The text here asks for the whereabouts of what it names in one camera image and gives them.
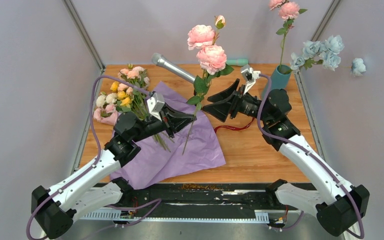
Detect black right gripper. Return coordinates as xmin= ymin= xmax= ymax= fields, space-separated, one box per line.
xmin=201 ymin=79 xmax=272 ymax=124

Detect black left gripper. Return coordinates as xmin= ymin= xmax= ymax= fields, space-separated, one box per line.
xmin=131 ymin=102 xmax=197 ymax=143

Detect dark red printed ribbon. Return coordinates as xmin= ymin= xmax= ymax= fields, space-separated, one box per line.
xmin=214 ymin=118 xmax=255 ymax=133

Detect purple pink wrapping paper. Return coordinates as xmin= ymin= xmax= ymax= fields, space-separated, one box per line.
xmin=109 ymin=81 xmax=228 ymax=191

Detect pink flower stem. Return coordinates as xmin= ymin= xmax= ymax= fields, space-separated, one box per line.
xmin=182 ymin=14 xmax=235 ymax=156
xmin=268 ymin=0 xmax=308 ymax=66

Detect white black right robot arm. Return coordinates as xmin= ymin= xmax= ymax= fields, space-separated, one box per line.
xmin=203 ymin=81 xmax=370 ymax=239

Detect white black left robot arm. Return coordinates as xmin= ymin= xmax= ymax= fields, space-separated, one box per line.
xmin=26 ymin=103 xmax=197 ymax=240

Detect teal cylindrical vase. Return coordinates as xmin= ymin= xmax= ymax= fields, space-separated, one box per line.
xmin=269 ymin=64 xmax=292 ymax=91

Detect light blue artificial flowers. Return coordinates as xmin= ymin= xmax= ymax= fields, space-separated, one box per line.
xmin=288 ymin=34 xmax=367 ymax=78

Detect mint green toy microphone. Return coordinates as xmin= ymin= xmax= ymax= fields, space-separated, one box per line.
xmin=226 ymin=58 xmax=249 ymax=67

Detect silver microphone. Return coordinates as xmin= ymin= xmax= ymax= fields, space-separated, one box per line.
xmin=151 ymin=53 xmax=196 ymax=84

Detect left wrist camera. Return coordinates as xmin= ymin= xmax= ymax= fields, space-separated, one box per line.
xmin=146 ymin=92 xmax=165 ymax=121

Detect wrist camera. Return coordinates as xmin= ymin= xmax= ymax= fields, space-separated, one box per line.
xmin=146 ymin=92 xmax=165 ymax=121
xmin=240 ymin=64 xmax=261 ymax=96

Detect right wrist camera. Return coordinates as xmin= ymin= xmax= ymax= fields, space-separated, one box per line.
xmin=240 ymin=64 xmax=261 ymax=96

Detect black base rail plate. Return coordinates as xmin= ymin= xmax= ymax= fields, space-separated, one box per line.
xmin=67 ymin=180 xmax=334 ymax=221

